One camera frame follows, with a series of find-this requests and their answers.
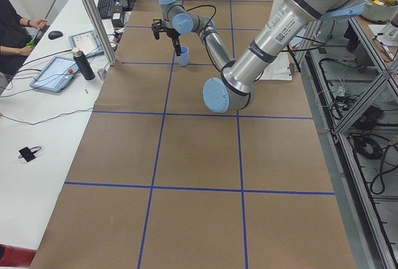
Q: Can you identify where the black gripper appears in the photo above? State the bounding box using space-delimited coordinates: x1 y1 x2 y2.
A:
151 19 182 57

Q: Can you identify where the blue cup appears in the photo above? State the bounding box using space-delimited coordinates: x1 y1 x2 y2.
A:
177 45 190 66

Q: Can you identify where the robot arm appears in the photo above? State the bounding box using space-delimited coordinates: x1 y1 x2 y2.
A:
152 0 365 113

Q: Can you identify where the black power adapter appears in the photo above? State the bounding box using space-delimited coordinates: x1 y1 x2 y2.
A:
111 11 124 28

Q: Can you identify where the black keyboard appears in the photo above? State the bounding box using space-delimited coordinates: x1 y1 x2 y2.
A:
97 0 116 19

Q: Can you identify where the far teach pendant tablet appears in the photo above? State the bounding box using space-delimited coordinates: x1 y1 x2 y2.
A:
68 30 104 58

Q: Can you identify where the teach pendant tablet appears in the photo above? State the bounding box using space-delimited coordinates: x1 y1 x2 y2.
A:
29 57 78 93
68 30 104 58

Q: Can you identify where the black water bottle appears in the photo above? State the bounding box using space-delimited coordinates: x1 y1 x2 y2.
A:
72 47 95 80

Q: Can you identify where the near teach pendant tablet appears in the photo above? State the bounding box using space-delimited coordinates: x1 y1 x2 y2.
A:
29 57 78 93

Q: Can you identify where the black computer mouse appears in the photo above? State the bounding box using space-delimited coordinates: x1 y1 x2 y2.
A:
48 30 63 40

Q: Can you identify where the person in black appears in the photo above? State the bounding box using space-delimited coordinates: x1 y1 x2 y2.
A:
1 0 47 80

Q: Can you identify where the small black device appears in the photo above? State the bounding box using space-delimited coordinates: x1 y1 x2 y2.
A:
18 146 42 162

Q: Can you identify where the steel bowl with fruit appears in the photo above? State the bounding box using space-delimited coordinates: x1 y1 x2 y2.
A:
361 0 397 22

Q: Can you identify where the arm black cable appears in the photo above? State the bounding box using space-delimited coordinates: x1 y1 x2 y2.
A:
183 4 217 34

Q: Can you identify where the aluminium frame post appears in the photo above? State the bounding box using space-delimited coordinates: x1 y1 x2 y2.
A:
81 0 116 66

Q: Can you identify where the green-handled grabber stick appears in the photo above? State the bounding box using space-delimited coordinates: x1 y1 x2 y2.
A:
26 0 65 47

